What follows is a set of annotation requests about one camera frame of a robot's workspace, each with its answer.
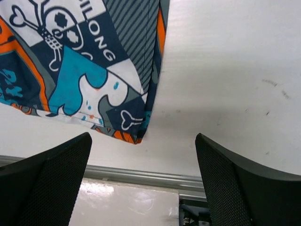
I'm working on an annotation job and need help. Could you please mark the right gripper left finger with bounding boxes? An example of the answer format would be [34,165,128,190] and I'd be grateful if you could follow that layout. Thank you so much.
[0,132,92,226]

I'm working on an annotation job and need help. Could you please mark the colourful patterned shorts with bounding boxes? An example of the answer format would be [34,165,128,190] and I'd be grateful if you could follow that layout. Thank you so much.
[0,0,170,144]

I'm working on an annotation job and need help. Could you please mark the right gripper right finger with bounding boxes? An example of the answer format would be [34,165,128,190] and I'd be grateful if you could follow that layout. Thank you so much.
[195,133,301,226]

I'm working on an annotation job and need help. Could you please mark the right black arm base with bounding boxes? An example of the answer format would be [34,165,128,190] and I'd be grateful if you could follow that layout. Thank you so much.
[179,199,212,226]

